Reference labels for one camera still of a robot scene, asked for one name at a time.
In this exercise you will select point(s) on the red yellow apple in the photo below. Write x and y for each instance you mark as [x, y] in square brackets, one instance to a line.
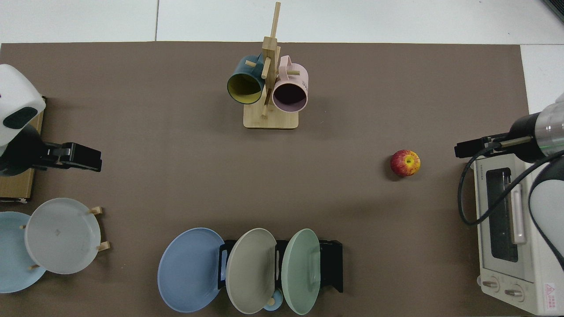
[404, 164]

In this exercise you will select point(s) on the grey white plate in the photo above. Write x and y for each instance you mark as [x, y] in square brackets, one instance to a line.
[61, 237]

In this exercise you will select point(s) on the wooden plate stand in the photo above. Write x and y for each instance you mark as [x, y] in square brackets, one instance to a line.
[105, 246]

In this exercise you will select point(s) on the light blue plate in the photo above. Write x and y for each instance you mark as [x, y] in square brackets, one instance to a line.
[11, 251]

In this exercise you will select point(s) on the black dish rack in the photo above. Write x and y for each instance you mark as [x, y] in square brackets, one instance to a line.
[330, 264]

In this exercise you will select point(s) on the beige plate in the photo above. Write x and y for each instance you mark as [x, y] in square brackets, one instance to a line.
[249, 273]

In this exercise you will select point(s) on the green plate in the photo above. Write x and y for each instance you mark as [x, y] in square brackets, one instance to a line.
[299, 273]

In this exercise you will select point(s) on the brown table cloth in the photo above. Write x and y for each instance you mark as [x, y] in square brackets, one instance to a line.
[176, 154]

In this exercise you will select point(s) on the pale toaster oven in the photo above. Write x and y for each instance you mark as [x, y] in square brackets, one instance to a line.
[498, 264]

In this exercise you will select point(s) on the dark object at room edge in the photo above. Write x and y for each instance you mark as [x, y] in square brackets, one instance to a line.
[556, 6]

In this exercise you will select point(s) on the dark teal mug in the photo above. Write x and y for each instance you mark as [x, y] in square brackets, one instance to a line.
[242, 66]

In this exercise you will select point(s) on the pink mug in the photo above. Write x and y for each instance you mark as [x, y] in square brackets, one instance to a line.
[296, 75]

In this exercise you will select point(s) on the wooden cup stand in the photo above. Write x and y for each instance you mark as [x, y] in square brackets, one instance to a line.
[271, 119]

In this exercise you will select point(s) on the small blue round thing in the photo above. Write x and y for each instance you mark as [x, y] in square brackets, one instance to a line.
[277, 301]

